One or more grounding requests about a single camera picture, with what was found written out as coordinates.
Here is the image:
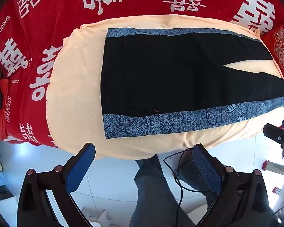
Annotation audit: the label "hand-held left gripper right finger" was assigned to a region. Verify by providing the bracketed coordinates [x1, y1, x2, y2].
[192, 143, 273, 227]

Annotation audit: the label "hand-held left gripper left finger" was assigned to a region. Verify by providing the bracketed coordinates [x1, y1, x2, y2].
[16, 142, 96, 227]

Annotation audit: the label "black pants with blue stripes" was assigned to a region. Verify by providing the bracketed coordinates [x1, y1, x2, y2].
[101, 28, 284, 139]

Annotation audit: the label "black foot pedal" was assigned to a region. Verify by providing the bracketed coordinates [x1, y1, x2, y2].
[177, 150, 218, 201]

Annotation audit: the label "white cardboard piece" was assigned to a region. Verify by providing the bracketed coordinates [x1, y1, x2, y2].
[82, 207, 107, 221]

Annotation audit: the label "person's leg in jeans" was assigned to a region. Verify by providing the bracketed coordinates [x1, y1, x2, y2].
[129, 155, 196, 227]

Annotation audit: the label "peach blanket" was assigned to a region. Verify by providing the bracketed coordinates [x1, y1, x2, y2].
[45, 14, 284, 160]

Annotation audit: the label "red printed blanket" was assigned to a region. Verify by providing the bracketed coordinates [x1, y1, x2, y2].
[0, 0, 284, 148]

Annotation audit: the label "black cable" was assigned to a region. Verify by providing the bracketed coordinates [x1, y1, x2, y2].
[163, 147, 218, 227]

